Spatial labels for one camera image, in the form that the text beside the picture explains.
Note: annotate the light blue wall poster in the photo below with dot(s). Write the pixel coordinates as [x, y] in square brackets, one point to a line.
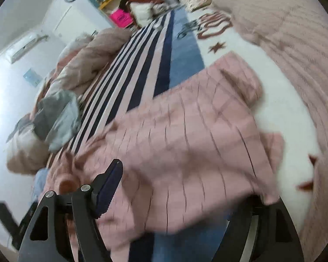
[32, 77]

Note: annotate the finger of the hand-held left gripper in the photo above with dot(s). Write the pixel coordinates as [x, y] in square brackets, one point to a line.
[27, 221]
[5, 218]

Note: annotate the grey garment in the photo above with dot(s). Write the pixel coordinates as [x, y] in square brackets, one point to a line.
[57, 120]

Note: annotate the pink checked shirt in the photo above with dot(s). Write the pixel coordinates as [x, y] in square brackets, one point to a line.
[185, 142]

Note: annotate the pink quilted blanket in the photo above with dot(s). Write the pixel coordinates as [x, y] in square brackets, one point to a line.
[289, 32]

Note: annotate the white door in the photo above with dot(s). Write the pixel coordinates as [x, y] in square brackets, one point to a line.
[71, 24]

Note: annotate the white air conditioner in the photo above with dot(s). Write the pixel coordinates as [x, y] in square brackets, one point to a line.
[24, 47]

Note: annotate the light blue cloth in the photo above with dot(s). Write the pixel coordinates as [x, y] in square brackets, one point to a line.
[41, 182]

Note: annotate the pink bag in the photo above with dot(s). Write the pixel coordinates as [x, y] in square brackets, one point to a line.
[121, 18]

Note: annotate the striped printed blanket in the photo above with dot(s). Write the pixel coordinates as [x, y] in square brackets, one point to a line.
[153, 60]

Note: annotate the white puffy jacket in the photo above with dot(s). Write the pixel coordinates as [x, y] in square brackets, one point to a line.
[142, 13]

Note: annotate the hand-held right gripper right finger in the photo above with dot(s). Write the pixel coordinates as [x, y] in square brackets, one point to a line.
[270, 251]

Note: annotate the beige and pink duvet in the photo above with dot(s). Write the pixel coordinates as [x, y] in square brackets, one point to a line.
[98, 54]

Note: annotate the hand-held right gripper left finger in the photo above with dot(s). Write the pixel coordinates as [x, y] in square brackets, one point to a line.
[109, 191]

